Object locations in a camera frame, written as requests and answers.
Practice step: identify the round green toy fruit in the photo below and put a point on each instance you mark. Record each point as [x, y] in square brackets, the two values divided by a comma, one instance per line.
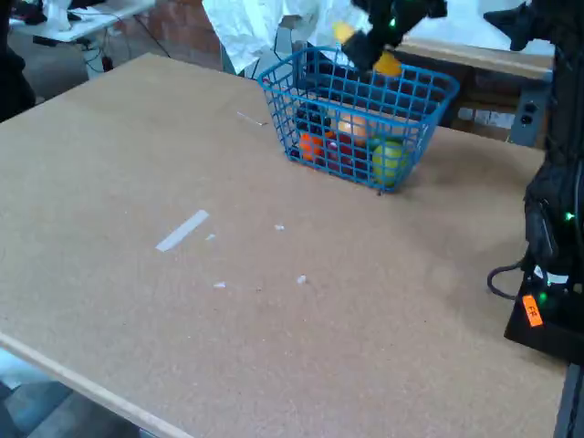
[388, 162]

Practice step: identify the white cloth on desk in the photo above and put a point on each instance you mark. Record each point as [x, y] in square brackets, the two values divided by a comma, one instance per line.
[57, 13]

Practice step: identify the long white tape strip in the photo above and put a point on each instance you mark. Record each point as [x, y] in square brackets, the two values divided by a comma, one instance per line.
[182, 230]

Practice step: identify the dark red toy fruit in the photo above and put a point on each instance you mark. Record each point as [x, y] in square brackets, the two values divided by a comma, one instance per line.
[347, 157]

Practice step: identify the thin white tape sliver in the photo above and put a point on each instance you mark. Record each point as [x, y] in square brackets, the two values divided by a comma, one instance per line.
[251, 118]

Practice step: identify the yellow toy banana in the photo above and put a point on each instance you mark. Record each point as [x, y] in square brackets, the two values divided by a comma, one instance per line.
[388, 64]

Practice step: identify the black bulky object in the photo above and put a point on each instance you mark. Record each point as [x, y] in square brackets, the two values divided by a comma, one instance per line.
[11, 86]

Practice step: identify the dark grey table frame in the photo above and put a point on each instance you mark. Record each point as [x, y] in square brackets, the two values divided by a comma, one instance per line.
[570, 401]

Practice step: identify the wooden bench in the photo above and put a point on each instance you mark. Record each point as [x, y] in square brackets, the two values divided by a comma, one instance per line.
[479, 57]

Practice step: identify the pale peach round toy fruit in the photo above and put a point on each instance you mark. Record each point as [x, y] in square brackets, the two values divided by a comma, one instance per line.
[353, 130]

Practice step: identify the white desk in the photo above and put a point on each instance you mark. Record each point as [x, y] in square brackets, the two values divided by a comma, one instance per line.
[91, 23]

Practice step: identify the orange toy fruit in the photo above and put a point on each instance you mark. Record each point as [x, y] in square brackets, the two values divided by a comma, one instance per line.
[311, 147]

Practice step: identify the white crumpled sheet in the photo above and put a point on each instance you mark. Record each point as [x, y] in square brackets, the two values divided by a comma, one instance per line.
[246, 27]

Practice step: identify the orange label tag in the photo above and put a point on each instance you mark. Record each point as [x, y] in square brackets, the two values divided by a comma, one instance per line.
[533, 311]

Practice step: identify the black toy grapes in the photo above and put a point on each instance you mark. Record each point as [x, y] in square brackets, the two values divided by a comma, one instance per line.
[310, 118]

